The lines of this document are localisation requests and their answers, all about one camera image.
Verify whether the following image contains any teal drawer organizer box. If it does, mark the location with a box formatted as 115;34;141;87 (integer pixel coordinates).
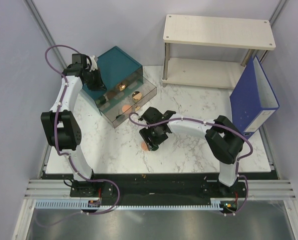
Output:
81;46;143;114

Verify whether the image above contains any peach sponge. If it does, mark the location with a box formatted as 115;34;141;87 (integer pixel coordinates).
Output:
141;141;150;152
122;104;132;114

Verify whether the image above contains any light blue cable duct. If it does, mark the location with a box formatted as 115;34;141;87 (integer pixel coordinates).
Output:
35;199;237;211

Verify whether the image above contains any beige two-tier shelf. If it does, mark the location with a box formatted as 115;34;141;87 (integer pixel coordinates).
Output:
162;14;276;89

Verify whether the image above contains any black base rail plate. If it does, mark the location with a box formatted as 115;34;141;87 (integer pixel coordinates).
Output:
70;179;246;199

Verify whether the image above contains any gold round jar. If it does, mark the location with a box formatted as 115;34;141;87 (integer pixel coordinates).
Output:
132;91;142;103

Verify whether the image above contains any blue lever arch binder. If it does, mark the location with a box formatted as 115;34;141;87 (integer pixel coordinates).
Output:
230;57;280;139

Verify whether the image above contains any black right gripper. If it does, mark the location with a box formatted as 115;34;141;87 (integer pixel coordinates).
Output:
139;123;169;151

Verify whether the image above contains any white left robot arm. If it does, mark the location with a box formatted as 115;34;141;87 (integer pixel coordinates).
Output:
40;53;106;198

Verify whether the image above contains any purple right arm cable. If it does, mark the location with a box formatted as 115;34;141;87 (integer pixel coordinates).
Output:
128;112;254;217

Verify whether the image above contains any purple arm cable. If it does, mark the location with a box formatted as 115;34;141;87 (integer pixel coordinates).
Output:
128;112;254;217
35;44;121;228

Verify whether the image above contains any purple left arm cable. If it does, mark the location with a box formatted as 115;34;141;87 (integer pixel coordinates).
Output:
35;44;121;228

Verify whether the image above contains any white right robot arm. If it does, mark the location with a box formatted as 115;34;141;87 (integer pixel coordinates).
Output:
139;107;244;197

